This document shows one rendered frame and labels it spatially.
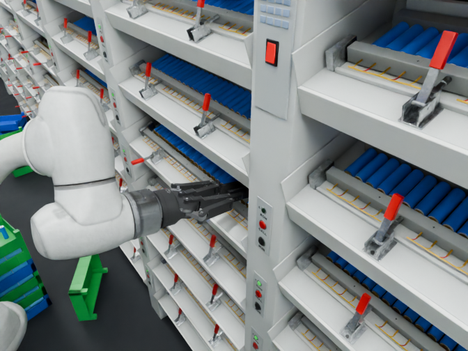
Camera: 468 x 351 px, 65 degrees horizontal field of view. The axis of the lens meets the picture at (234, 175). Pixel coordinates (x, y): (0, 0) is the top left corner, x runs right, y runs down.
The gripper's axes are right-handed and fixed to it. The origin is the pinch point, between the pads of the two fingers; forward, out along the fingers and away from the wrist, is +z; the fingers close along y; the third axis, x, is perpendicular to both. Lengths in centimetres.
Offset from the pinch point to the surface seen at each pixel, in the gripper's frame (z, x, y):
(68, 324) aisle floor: -23, 108, 71
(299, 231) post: -0.9, -3.1, -20.4
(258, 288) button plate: -2.4, 15.2, -15.6
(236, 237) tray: -2.9, 8.0, -6.3
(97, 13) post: -13, -28, 55
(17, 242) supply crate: -37, 67, 87
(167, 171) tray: -3.4, 8.1, 26.4
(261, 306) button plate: -1.5, 19.8, -17.1
